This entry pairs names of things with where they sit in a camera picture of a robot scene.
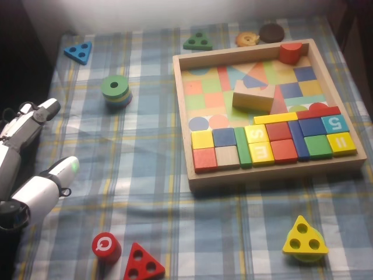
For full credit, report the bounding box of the wooden tray with pattern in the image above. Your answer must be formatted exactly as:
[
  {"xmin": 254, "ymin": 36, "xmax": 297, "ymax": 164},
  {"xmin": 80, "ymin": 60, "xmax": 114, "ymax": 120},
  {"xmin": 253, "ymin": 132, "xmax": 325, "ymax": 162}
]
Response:
[{"xmin": 172, "ymin": 38, "xmax": 368, "ymax": 193}]

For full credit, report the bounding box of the red cylinder with white mark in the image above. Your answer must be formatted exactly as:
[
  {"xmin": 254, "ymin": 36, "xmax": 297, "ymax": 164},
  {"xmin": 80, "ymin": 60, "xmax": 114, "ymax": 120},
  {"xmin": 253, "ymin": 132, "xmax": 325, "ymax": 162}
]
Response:
[{"xmin": 92, "ymin": 232, "xmax": 122, "ymax": 265}]

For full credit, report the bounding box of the yellow wooden ring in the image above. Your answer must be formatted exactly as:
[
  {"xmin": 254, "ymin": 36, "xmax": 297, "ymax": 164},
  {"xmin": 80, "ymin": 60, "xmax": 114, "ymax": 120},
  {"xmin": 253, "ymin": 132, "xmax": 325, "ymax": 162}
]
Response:
[{"xmin": 101, "ymin": 92, "xmax": 132, "ymax": 103}]

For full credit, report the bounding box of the blue wooden ring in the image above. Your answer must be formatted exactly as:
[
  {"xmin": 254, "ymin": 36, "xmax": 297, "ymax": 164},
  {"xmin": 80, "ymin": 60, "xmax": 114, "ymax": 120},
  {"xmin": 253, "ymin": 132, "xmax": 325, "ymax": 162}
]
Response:
[{"xmin": 104, "ymin": 96, "xmax": 133, "ymax": 109}]

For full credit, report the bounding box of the light green gear disc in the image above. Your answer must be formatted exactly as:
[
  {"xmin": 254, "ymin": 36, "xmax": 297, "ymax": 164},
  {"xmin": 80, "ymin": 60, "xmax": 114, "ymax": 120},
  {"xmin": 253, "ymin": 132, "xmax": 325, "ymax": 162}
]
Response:
[{"xmin": 287, "ymin": 224, "xmax": 326, "ymax": 263}]

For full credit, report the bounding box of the red triangle with holes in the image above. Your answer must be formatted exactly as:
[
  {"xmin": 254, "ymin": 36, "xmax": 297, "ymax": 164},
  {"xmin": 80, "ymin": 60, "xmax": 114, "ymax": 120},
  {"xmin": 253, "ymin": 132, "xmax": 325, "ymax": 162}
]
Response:
[{"xmin": 123, "ymin": 242, "xmax": 166, "ymax": 280}]

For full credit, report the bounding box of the green triangle with holes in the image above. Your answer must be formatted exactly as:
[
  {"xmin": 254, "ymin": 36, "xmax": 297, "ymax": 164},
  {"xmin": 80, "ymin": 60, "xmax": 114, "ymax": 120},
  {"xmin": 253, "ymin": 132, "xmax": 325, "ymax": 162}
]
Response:
[{"xmin": 182, "ymin": 31, "xmax": 213, "ymax": 50}]

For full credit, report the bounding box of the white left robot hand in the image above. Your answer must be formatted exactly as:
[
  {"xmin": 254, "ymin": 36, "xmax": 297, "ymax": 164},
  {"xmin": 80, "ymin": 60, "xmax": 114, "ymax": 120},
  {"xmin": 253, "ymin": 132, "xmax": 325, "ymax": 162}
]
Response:
[{"xmin": 0, "ymin": 98, "xmax": 80, "ymax": 232}]

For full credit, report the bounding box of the green wooden ring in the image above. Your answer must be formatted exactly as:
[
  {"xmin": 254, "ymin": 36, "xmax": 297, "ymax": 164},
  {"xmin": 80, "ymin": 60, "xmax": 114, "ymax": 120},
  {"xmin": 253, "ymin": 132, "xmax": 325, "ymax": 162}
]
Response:
[{"xmin": 100, "ymin": 75, "xmax": 130, "ymax": 99}]

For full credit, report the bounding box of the tan toy ring biscuit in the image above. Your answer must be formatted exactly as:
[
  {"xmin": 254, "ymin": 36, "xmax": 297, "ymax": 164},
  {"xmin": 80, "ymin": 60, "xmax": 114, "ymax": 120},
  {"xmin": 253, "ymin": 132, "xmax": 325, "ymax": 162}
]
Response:
[{"xmin": 235, "ymin": 31, "xmax": 260, "ymax": 47}]

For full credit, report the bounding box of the dark brown round toy cookie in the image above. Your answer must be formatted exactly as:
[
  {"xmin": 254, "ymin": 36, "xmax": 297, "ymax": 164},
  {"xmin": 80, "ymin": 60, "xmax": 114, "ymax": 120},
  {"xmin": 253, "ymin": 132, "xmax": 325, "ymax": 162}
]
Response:
[{"xmin": 259, "ymin": 23, "xmax": 286, "ymax": 43}]

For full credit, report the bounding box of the blue triangle with holes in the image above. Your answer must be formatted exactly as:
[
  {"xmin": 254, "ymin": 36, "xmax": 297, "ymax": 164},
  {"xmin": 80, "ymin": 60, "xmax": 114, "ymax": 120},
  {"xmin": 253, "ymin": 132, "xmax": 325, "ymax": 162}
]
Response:
[{"xmin": 64, "ymin": 41, "xmax": 93, "ymax": 66}]

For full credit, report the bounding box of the red semicircle wooden block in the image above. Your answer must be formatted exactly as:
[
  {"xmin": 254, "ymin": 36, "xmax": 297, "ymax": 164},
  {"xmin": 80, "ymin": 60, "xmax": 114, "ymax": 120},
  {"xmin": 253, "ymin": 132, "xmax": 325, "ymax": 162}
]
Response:
[{"xmin": 279, "ymin": 42, "xmax": 303, "ymax": 65}]

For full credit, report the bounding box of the natural wooden block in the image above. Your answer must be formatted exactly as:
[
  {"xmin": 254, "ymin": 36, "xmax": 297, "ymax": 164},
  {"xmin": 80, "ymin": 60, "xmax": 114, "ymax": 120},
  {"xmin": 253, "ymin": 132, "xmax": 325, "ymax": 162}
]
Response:
[{"xmin": 232, "ymin": 80, "xmax": 276, "ymax": 114}]

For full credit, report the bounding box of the yellow triangle with holes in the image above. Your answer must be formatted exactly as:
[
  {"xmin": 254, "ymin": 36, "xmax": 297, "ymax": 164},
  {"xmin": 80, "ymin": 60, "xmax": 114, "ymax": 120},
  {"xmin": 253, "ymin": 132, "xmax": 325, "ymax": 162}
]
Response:
[{"xmin": 281, "ymin": 215, "xmax": 329, "ymax": 256}]

